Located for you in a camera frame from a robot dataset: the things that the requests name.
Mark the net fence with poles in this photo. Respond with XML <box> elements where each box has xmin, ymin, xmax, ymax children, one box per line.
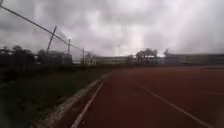
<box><xmin>0</xmin><ymin>3</ymin><xmax>98</xmax><ymax>73</ymax></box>

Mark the dark building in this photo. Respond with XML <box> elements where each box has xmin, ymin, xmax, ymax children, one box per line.
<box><xmin>37</xmin><ymin>49</ymin><xmax>74</xmax><ymax>67</ymax></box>

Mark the pale building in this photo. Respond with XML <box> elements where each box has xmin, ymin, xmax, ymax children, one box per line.
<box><xmin>81</xmin><ymin>54</ymin><xmax>136</xmax><ymax>67</ymax></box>

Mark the long low building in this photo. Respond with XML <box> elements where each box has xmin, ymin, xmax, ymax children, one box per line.
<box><xmin>162</xmin><ymin>49</ymin><xmax>224</xmax><ymax>66</ymax></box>

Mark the grey kerb strip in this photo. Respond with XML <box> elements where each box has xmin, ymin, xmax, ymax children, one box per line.
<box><xmin>33</xmin><ymin>73</ymin><xmax>111</xmax><ymax>128</ymax></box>

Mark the row of dark trees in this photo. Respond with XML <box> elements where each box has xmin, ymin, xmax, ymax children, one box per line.
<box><xmin>0</xmin><ymin>45</ymin><xmax>38</xmax><ymax>73</ymax></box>

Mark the grass field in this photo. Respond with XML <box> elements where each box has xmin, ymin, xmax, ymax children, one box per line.
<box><xmin>0</xmin><ymin>68</ymin><xmax>108</xmax><ymax>128</ymax></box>

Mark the red running track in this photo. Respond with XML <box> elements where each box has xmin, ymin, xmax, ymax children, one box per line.
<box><xmin>54</xmin><ymin>65</ymin><xmax>224</xmax><ymax>128</ymax></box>

